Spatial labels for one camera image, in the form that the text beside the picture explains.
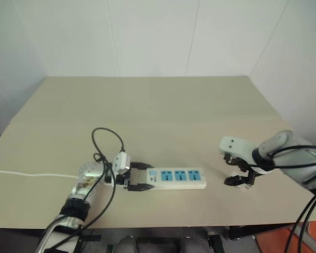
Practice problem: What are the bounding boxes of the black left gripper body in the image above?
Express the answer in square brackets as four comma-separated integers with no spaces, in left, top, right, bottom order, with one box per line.
[115,162,138,190]

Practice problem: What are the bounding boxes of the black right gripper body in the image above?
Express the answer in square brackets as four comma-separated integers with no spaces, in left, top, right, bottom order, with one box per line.
[234,157,259,186]

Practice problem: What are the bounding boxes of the white power strip blue sockets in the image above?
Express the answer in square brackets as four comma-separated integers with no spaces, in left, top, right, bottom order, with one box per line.
[146,167,208,191]

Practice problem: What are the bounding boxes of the dark grey rounded shape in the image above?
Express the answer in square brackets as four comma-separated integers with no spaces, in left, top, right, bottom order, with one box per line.
[115,235,141,253]

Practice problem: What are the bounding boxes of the black clamp under table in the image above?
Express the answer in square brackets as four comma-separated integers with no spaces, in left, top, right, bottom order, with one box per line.
[206,230,224,253]

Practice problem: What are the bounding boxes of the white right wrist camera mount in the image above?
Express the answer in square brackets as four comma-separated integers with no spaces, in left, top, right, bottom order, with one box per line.
[218,135,270,175]

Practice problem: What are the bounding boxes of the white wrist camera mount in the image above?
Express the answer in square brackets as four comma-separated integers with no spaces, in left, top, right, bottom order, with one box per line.
[218,135,270,175]
[112,152,132,176]

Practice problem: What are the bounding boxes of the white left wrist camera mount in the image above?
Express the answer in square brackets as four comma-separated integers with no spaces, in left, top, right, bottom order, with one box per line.
[112,152,132,176]

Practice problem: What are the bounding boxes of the black table frame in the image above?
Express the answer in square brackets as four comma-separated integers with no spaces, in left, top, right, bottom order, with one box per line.
[0,223,308,253]

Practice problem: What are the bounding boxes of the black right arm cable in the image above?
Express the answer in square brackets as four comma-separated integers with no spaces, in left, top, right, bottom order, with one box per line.
[263,145,316,253]

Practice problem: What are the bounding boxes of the white power strip cord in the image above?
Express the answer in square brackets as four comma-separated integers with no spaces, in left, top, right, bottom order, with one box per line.
[0,169,81,179]

